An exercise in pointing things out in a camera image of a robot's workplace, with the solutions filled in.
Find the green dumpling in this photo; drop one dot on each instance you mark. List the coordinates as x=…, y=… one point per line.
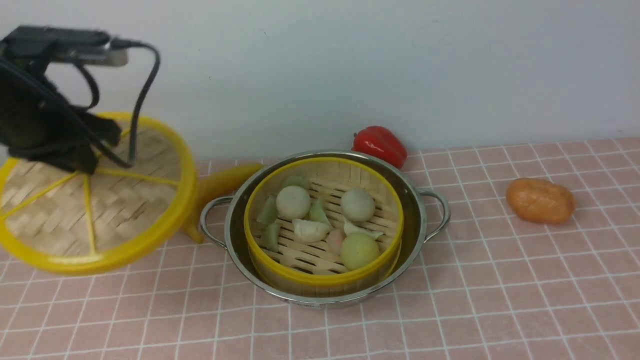
x=317, y=213
x=269, y=212
x=270, y=237

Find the orange brown potato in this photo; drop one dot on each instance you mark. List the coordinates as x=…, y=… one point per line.
x=540, y=201

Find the yellow bamboo steamer basket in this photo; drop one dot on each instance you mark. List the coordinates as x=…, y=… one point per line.
x=309, y=269

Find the green round bun front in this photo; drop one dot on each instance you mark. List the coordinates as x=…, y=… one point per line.
x=358, y=251

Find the white dumpling right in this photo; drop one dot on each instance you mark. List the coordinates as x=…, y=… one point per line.
x=350, y=228

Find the pale round bun left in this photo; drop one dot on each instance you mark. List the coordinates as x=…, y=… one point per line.
x=293, y=202

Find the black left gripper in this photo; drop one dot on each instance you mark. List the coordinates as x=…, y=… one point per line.
x=32, y=129

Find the pink checked tablecloth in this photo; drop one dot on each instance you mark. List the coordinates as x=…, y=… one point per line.
x=491, y=287

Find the yellow woven bamboo steamer lid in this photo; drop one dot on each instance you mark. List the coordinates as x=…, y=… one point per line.
x=77, y=224

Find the green dumpling centre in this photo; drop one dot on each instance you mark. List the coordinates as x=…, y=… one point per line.
x=317, y=213

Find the white dumpling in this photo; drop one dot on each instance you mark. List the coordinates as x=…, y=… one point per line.
x=350, y=228
x=307, y=231

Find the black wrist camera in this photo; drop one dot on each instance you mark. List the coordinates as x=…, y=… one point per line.
x=63, y=45

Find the yellow plastic banana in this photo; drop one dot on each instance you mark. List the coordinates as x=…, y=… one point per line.
x=214, y=186

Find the green dumpling lower left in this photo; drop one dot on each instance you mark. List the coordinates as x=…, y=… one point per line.
x=270, y=237

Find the stainless steel pot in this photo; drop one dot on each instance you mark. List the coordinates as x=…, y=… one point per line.
x=426, y=213

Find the red bell pepper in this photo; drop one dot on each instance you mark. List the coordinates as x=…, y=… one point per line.
x=380, y=142

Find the pale green round bun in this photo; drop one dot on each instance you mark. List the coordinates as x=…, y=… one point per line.
x=357, y=205

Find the pink bun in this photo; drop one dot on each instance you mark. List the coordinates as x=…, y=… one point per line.
x=334, y=241

